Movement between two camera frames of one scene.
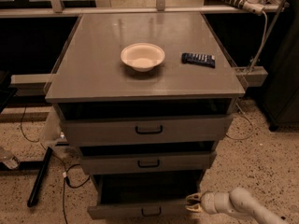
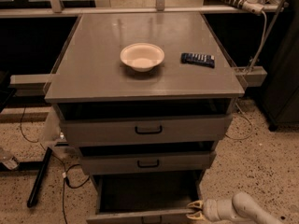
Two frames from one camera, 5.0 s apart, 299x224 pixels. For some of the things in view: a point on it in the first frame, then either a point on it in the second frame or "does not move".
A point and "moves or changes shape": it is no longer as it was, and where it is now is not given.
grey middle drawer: x=142 y=159 does not move
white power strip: x=251 y=3 does not move
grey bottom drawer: x=143 y=194 moves or changes shape
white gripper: x=207 y=202 → x=211 y=208
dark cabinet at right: x=281 y=91 does not move
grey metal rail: x=30 y=85 does not move
